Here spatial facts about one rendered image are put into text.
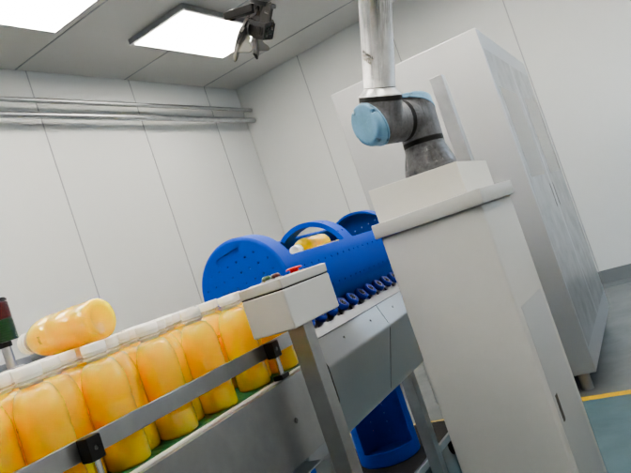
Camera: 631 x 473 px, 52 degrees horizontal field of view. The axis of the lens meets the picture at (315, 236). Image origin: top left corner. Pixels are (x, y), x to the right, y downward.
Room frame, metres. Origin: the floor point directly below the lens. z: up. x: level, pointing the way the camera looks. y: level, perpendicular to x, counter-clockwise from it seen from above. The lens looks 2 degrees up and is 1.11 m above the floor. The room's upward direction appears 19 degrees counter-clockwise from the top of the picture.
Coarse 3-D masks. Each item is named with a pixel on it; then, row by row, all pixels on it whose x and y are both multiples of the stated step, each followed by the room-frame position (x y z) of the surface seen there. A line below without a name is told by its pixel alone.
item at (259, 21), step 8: (256, 0) 2.01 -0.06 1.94; (256, 8) 2.04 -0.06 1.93; (264, 8) 2.03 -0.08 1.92; (272, 8) 2.04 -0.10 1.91; (248, 16) 2.06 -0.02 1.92; (256, 16) 2.05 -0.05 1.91; (264, 16) 2.04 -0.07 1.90; (248, 24) 2.05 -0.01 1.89; (256, 24) 2.04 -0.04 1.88; (264, 24) 2.03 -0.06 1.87; (272, 24) 2.08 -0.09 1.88; (248, 32) 2.06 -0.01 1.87; (256, 32) 2.06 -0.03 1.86; (264, 32) 2.04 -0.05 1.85; (272, 32) 2.10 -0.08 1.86
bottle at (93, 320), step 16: (80, 304) 1.08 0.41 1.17; (96, 304) 1.08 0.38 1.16; (48, 320) 1.10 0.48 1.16; (64, 320) 1.08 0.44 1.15; (80, 320) 1.06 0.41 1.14; (96, 320) 1.07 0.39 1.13; (112, 320) 1.10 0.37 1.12; (32, 336) 1.11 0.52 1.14; (48, 336) 1.09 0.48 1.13; (64, 336) 1.08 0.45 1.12; (80, 336) 1.07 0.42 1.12; (96, 336) 1.06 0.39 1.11; (32, 352) 1.15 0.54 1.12; (48, 352) 1.12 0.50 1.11
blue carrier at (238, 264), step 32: (320, 224) 2.03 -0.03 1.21; (352, 224) 2.48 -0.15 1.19; (224, 256) 1.72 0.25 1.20; (256, 256) 1.67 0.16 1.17; (288, 256) 1.68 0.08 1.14; (320, 256) 1.82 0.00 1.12; (352, 256) 1.99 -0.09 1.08; (384, 256) 2.23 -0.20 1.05; (224, 288) 1.73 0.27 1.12; (352, 288) 2.03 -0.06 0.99
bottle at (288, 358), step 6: (270, 336) 1.43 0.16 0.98; (276, 336) 1.43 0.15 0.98; (264, 342) 1.44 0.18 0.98; (288, 348) 1.44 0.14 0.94; (282, 354) 1.43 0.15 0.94; (288, 354) 1.44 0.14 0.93; (294, 354) 1.45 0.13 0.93; (270, 360) 1.44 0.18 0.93; (282, 360) 1.43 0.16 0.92; (288, 360) 1.43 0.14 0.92; (294, 360) 1.44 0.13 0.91; (270, 366) 1.44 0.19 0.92; (288, 366) 1.43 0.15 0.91; (294, 366) 1.44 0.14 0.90; (276, 372) 1.44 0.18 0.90
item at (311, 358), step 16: (304, 336) 1.31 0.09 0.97; (304, 352) 1.31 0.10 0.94; (320, 352) 1.33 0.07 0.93; (304, 368) 1.32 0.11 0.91; (320, 368) 1.31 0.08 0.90; (320, 384) 1.31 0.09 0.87; (320, 400) 1.31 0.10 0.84; (336, 400) 1.33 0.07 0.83; (320, 416) 1.32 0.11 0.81; (336, 416) 1.31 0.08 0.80; (336, 432) 1.31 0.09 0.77; (336, 448) 1.31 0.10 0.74; (352, 448) 1.33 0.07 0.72; (336, 464) 1.32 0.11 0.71; (352, 464) 1.31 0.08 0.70
